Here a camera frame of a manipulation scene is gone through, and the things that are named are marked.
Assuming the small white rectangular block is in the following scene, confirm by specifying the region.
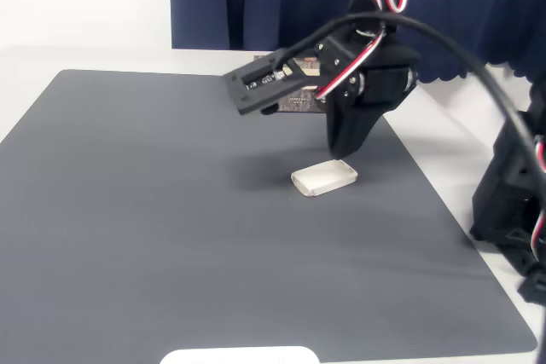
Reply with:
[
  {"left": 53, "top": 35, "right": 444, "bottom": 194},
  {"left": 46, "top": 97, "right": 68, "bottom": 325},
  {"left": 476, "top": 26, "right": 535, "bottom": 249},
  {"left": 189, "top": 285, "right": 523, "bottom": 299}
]
[{"left": 290, "top": 159, "right": 358, "bottom": 199}]

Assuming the bark-patterned cardboard box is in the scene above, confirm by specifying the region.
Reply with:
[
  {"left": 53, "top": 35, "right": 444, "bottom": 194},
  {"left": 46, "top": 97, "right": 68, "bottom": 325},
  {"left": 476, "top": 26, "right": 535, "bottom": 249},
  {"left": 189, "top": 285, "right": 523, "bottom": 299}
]
[{"left": 253, "top": 55, "right": 328, "bottom": 114}]

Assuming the grey textured mat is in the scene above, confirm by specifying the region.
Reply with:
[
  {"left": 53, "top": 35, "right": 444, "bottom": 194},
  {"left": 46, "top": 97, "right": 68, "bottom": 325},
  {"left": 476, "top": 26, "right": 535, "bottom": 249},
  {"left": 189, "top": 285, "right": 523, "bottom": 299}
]
[{"left": 0, "top": 68, "right": 538, "bottom": 359}]

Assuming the white rounded device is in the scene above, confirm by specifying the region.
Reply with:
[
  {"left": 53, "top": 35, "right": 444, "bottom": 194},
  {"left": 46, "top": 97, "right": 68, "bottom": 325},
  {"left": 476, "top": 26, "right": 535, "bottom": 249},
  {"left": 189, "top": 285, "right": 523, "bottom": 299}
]
[{"left": 160, "top": 345, "right": 321, "bottom": 364}]

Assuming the red white black servo wire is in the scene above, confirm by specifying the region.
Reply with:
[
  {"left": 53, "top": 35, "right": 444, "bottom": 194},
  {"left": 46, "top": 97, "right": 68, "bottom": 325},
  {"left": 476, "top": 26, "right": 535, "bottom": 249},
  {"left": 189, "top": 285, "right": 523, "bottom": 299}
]
[
  {"left": 317, "top": 0, "right": 414, "bottom": 104},
  {"left": 530, "top": 133, "right": 546, "bottom": 254}
]

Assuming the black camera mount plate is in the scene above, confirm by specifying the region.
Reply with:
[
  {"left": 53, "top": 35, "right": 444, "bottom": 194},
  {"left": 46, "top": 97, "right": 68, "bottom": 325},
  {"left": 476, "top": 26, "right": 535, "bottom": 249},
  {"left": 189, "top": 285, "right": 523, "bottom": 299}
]
[{"left": 224, "top": 50, "right": 322, "bottom": 117}]

